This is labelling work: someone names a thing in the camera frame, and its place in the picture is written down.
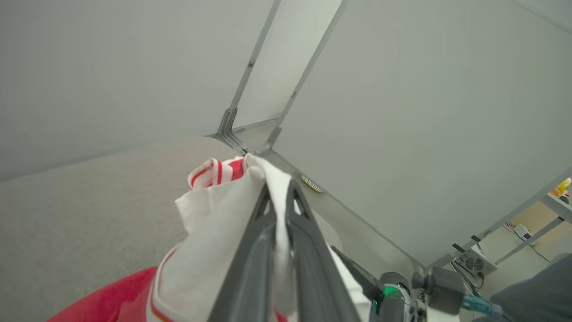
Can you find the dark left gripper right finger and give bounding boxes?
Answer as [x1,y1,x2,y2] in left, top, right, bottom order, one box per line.
[286,179,360,322]

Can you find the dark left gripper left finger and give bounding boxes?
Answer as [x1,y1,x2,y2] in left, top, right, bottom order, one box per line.
[208,183,278,322]

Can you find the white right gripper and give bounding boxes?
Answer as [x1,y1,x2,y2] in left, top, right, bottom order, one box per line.
[331,245,429,322]

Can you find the red white basketball jersey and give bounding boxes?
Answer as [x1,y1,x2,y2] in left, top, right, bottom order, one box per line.
[47,152,372,322]

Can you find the perforated oval metal plate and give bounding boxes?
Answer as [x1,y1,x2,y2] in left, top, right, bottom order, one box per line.
[300,174,325,194]

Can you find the white box with fan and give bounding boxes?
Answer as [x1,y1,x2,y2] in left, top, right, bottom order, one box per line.
[452,244,497,279]

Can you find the white socket with red display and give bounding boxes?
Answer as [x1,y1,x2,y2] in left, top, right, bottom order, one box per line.
[513,224,534,242]

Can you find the dark grey rounded object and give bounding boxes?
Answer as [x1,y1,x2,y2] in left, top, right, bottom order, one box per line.
[474,254,572,322]

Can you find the grey fabric sofa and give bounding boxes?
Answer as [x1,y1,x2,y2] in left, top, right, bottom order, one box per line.
[0,136,345,322]

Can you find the yellow object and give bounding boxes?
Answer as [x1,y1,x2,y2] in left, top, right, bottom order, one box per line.
[551,177,572,198]

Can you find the grey partition bottom rail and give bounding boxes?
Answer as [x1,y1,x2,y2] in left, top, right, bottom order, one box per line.
[264,150,427,269]
[203,117,280,139]

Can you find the dark right wrist camera box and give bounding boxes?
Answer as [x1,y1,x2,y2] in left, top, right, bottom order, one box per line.
[411,267,466,315]

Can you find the teal right camera cable connector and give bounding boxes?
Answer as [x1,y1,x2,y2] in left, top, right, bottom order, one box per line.
[462,294,503,316]

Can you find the grey metal partition post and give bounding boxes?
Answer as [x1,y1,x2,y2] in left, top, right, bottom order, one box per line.
[226,0,283,117]
[273,0,345,130]
[427,166,572,269]

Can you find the grey metal table frame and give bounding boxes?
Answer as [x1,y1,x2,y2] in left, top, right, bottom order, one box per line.
[494,192,572,265]

